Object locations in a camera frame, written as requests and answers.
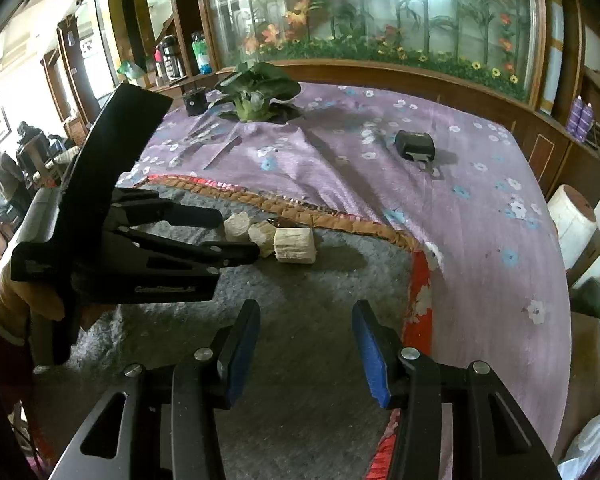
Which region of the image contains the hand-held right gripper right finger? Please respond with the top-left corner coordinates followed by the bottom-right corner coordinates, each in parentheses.
top-left (351, 299), bottom-right (561, 480)

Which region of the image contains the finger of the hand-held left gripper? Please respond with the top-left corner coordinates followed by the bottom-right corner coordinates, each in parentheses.
top-left (129, 241), bottom-right (261, 282)
top-left (110, 190), bottom-right (225, 234)

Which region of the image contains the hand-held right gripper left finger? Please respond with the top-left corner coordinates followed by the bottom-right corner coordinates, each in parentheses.
top-left (50, 299), bottom-right (262, 480)

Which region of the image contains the pile of beige chunks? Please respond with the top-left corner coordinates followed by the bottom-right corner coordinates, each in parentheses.
top-left (223, 212), bottom-right (316, 265)

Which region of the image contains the person's left forearm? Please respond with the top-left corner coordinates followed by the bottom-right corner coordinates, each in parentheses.
top-left (0, 280), bottom-right (37, 413)

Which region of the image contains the person's left hand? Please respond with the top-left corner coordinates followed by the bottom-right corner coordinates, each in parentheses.
top-left (0, 264), bottom-right (67, 322)

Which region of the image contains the grey blanket with red edging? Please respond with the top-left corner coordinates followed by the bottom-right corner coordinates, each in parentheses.
top-left (30, 175), bottom-right (442, 480)

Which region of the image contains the green plastic bag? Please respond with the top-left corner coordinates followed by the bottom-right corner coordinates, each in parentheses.
top-left (117, 59), bottom-right (146, 81)

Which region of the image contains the black cup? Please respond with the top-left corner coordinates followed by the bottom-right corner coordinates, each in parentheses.
top-left (182, 87), bottom-right (209, 116)

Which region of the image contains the green bok choy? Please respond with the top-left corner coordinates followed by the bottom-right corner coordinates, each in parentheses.
top-left (212, 61), bottom-right (301, 124)

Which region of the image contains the black thermos flask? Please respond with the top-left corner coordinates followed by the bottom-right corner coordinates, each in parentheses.
top-left (160, 35), bottom-right (185, 81)

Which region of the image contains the blue green bottle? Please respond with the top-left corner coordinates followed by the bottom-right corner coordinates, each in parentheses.
top-left (190, 31), bottom-right (212, 75)

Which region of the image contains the small black device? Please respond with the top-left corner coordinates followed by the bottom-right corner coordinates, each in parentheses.
top-left (395, 130), bottom-right (444, 180)

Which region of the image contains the dark green cushion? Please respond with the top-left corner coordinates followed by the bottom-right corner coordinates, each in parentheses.
top-left (569, 277), bottom-right (600, 319)

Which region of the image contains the white plastic bag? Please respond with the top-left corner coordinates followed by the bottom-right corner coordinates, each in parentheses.
top-left (559, 404), bottom-right (600, 480)

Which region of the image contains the white cylinder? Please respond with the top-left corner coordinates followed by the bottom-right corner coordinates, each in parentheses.
top-left (547, 184), bottom-right (599, 271)

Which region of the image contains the glass panel with artificial flowers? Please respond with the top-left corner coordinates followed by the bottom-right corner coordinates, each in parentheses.
top-left (195, 0), bottom-right (547, 106)

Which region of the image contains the purple bottle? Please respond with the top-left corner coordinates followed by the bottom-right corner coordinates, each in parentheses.
top-left (571, 98), bottom-right (586, 139)
top-left (582, 102), bottom-right (597, 144)

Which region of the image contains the wooden door frame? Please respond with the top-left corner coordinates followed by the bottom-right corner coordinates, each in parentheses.
top-left (40, 20), bottom-right (89, 131)

